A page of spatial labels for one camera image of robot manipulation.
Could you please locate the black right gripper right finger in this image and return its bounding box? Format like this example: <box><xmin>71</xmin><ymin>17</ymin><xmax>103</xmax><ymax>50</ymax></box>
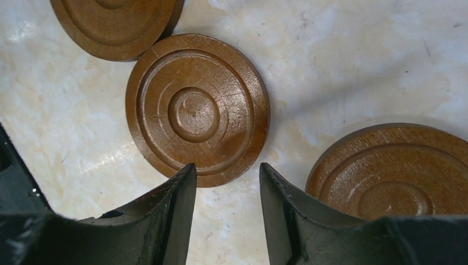
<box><xmin>259</xmin><ymin>163</ymin><xmax>467</xmax><ymax>264</ymax></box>

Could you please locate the brown wooden coaster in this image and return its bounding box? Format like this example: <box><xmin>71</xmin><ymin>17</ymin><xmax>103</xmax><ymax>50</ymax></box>
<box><xmin>50</xmin><ymin>0</ymin><xmax>184</xmax><ymax>61</ymax></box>
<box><xmin>125</xmin><ymin>34</ymin><xmax>270</xmax><ymax>188</ymax></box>
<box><xmin>305</xmin><ymin>123</ymin><xmax>467</xmax><ymax>220</ymax></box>

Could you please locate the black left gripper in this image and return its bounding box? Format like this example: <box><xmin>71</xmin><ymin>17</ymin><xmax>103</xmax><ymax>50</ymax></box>
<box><xmin>1</xmin><ymin>128</ymin><xmax>51</xmax><ymax>213</ymax></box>

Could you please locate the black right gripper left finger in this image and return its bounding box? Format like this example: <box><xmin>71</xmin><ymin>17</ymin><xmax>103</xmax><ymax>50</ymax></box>
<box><xmin>1</xmin><ymin>163</ymin><xmax>197</xmax><ymax>264</ymax></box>

